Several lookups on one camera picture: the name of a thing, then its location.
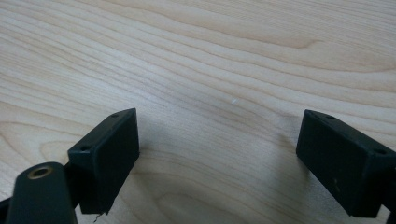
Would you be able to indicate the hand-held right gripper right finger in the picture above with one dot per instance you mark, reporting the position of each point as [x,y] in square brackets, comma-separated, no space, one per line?
[339,168]

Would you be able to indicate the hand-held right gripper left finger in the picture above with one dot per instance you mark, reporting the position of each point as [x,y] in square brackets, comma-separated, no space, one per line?
[109,161]

